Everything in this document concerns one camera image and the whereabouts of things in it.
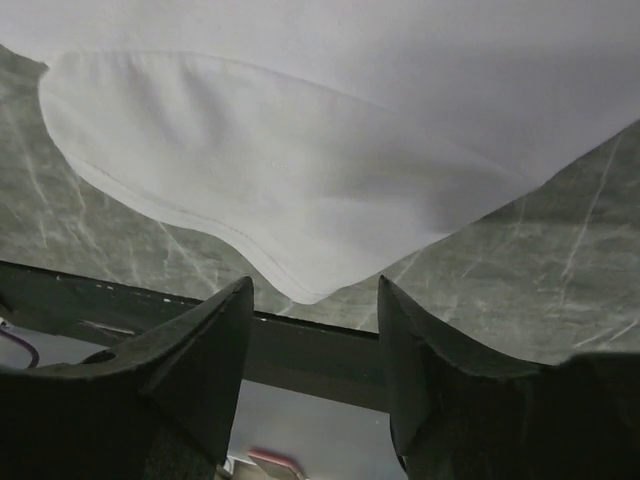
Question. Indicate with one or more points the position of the white t shirt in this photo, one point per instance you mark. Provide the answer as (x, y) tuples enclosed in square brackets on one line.
[(327, 140)]

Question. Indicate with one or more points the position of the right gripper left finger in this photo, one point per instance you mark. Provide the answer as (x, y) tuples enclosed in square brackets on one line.
[(157, 406)]

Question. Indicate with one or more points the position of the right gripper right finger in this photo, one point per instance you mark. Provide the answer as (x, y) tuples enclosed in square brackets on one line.
[(462, 410)]

